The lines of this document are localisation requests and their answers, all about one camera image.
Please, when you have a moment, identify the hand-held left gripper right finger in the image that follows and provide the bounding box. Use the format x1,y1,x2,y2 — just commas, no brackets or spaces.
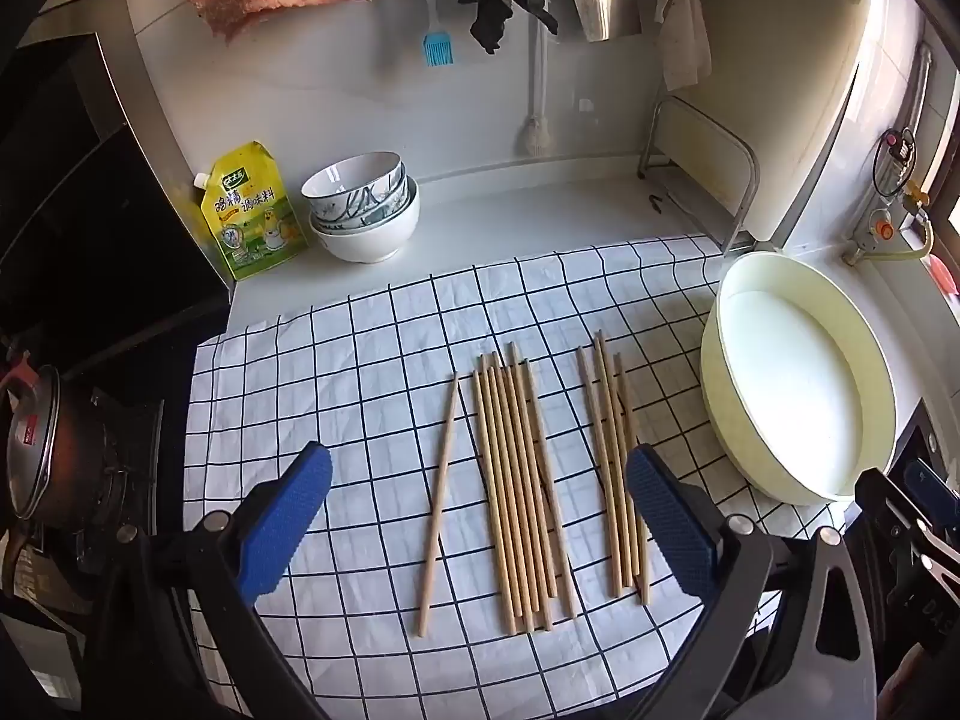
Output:
626,444,882,720

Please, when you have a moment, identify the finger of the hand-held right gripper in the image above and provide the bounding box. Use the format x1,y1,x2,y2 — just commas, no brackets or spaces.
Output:
855,467,923,541
902,459,960,518

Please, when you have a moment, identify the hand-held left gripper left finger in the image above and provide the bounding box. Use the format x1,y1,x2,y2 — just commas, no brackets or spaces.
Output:
101,441,335,720

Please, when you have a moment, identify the cream round basin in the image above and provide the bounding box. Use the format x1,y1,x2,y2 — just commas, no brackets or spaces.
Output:
700,251,897,507

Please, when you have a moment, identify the pile of wooden chopsticks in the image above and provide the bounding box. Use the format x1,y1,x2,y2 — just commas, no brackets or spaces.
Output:
416,330,653,638

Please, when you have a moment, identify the black appliance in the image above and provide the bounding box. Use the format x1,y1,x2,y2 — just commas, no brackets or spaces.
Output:
892,405,950,477

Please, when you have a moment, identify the white black-grid cloth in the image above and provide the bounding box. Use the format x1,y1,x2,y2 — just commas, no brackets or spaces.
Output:
184,236,848,720

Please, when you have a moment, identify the black gas stove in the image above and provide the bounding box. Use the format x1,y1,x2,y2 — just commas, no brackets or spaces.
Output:
0,315,192,623

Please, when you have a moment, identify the red flat plastic piece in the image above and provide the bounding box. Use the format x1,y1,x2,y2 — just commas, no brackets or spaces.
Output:
926,255,960,297

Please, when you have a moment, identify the dark pot with steel rim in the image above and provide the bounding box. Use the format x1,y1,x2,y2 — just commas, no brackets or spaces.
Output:
0,364,102,533

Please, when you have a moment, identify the metal gas valve red knob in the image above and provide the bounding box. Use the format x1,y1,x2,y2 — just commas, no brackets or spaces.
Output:
840,210,897,267

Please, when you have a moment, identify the plain white bowl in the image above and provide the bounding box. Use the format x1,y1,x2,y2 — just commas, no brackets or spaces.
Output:
309,180,421,264

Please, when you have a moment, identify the yellow seasoning pouch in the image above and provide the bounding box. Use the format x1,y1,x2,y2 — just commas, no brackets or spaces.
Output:
193,141,308,282

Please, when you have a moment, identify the blue patterned bowl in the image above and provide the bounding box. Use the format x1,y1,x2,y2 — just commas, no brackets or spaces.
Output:
301,152,406,203
310,172,411,227

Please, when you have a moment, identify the black gas shutoff device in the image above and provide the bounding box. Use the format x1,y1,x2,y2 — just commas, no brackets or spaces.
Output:
874,127,920,200

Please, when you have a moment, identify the metal rack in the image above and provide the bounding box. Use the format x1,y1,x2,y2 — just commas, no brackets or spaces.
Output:
637,92,756,252

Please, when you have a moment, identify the white cutting board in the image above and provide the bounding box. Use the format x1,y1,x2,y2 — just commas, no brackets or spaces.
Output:
660,97,751,222

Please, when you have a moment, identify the black range hood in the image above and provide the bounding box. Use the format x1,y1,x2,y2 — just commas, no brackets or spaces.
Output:
0,0,230,361

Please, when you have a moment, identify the grey metal gas pipe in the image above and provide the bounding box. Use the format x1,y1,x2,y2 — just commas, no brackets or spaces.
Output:
900,41,936,143

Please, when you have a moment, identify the white dish brush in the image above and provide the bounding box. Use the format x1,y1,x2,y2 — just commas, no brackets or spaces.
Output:
512,11,557,160

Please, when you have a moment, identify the white hanging cloth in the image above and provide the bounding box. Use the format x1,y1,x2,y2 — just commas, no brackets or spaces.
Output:
654,0,713,92

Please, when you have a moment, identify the blue silicone brush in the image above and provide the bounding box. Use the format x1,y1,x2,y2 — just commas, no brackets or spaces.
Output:
416,0,458,68

